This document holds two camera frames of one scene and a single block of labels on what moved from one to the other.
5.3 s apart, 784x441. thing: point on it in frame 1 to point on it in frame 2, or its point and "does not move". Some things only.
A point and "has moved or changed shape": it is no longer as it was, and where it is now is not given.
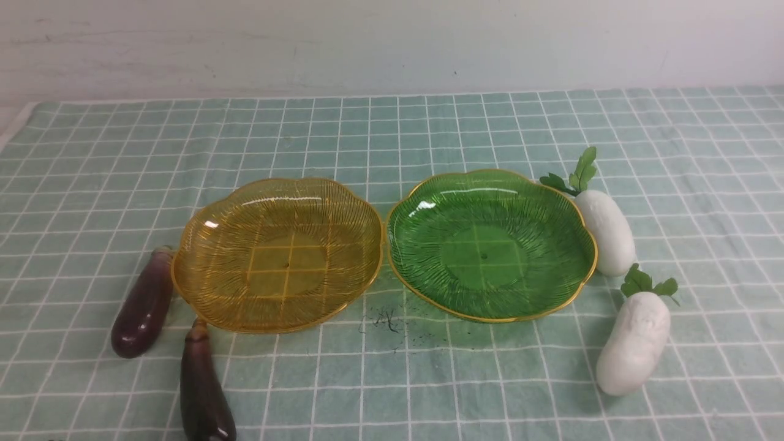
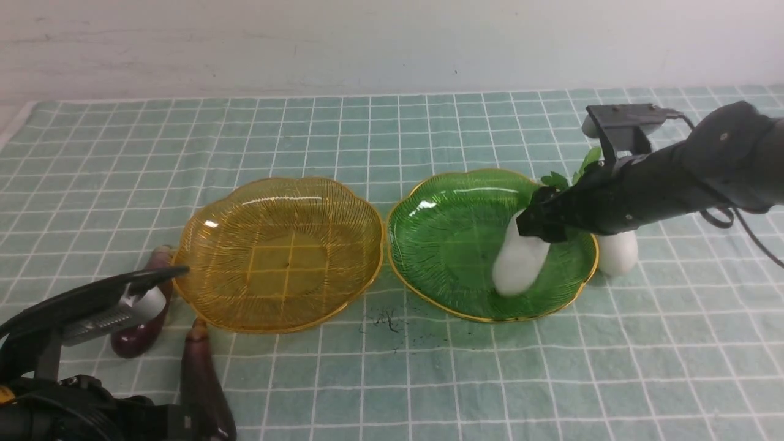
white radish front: x=635 y=348 to x=519 y=260
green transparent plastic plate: x=489 y=246 does not move
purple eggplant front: x=206 y=413 does not move
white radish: x=614 y=242 does not move
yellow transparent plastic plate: x=277 y=255 does not move
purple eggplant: x=145 y=307 has moved or changed shape
